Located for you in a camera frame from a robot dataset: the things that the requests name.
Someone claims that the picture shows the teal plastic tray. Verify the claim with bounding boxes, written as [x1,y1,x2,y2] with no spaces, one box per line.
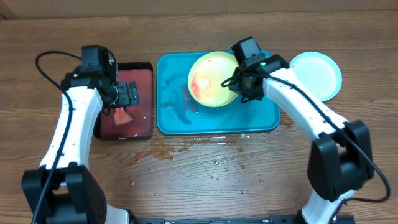
[156,52,281,135]

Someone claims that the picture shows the black tray with red water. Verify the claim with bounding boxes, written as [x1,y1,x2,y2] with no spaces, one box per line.
[94,62,153,140]

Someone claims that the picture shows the light blue plate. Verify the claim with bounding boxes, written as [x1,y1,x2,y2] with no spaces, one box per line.
[290,52,343,101]

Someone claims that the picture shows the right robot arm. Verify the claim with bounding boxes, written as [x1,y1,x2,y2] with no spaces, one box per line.
[222,37,374,223]

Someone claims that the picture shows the green scrubbing sponge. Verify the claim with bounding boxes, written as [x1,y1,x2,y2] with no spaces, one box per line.
[114,107,133,126]

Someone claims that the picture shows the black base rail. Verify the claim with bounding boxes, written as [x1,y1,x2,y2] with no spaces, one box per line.
[133,214,355,224]

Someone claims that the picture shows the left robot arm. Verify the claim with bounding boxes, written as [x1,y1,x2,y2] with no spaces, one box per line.
[22,45,139,224]

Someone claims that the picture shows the yellow-green plate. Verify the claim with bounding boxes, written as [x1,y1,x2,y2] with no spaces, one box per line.
[187,51,238,107]

